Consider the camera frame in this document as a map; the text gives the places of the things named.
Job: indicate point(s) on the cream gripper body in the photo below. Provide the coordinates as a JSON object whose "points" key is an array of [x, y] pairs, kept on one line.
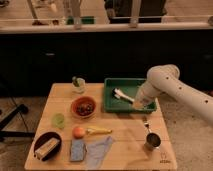
{"points": [[140, 102]]}

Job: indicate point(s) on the white dish brush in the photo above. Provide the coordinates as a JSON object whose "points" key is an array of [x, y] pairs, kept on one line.
{"points": [[119, 94]]}

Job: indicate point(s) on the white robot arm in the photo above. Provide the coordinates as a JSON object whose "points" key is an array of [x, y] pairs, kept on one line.
{"points": [[165, 79]]}

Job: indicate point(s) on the green plastic tray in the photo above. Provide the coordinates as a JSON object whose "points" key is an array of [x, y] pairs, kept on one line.
{"points": [[128, 86]]}

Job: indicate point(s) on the metal measuring cup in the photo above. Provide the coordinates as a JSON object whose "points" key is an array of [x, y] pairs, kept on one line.
{"points": [[153, 140]]}

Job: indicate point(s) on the orange bowl with dark food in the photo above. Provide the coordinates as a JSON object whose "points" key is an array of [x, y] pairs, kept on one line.
{"points": [[83, 107]]}

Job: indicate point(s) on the light blue cloth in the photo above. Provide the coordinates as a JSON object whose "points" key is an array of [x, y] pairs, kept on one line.
{"points": [[96, 152]]}

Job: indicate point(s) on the orange round fruit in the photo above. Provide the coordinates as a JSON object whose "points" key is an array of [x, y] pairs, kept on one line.
{"points": [[78, 132]]}

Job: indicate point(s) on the blue sponge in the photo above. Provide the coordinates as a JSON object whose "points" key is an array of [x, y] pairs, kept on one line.
{"points": [[78, 150]]}

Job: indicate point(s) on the small green cup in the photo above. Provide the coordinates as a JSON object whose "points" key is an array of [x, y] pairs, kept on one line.
{"points": [[58, 120]]}

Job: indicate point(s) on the beige block sponge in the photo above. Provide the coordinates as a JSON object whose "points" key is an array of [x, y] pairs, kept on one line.
{"points": [[46, 148]]}

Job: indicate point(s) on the black chair base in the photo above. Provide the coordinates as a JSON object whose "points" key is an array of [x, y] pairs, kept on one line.
{"points": [[7, 128]]}

